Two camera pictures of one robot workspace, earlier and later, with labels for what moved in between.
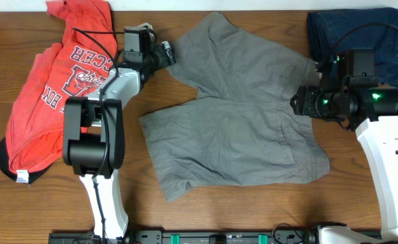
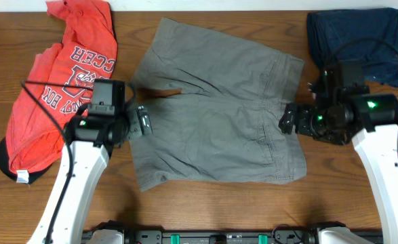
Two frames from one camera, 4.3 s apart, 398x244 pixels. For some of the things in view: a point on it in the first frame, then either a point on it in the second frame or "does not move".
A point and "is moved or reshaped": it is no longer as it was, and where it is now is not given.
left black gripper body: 161,59 → 148,128
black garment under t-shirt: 1,153 does not move
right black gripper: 306,96 → 303,126
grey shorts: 243,129 is moved or reshaped
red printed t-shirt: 87,53 does not move
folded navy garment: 333,32 does not move
